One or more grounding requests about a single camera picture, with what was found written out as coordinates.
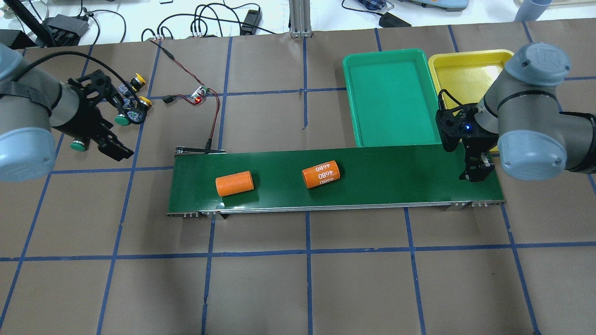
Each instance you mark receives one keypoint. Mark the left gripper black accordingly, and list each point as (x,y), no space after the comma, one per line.
(91,122)

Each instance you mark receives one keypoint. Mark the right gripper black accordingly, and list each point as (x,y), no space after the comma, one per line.
(476,145)

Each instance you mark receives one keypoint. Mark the green push button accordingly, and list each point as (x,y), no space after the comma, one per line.
(131,116)
(80,144)

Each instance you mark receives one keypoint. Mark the plain orange cylinder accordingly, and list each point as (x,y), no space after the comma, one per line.
(234,183)

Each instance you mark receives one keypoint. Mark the orange cylinder with label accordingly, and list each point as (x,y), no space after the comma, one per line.
(321,174)

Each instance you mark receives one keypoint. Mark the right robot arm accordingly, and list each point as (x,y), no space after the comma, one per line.
(520,115)

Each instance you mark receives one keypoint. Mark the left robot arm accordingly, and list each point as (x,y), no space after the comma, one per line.
(33,102)

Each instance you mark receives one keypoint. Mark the yellow push button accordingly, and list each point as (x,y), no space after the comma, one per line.
(133,86)
(143,105)

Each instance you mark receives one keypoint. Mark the small red led board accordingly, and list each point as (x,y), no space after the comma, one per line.
(199,94)

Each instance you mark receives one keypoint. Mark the yellow plastic tray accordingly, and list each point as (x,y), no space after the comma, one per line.
(466,75)

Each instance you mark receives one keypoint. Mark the green plastic tray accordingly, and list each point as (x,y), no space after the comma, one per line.
(392,98)

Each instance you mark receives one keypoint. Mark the black power adapter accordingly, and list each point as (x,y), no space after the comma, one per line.
(389,20)

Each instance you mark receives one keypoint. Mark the blue plaid umbrella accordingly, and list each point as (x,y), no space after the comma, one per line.
(373,5)

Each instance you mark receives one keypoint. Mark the aluminium frame post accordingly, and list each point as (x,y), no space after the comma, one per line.
(300,18)

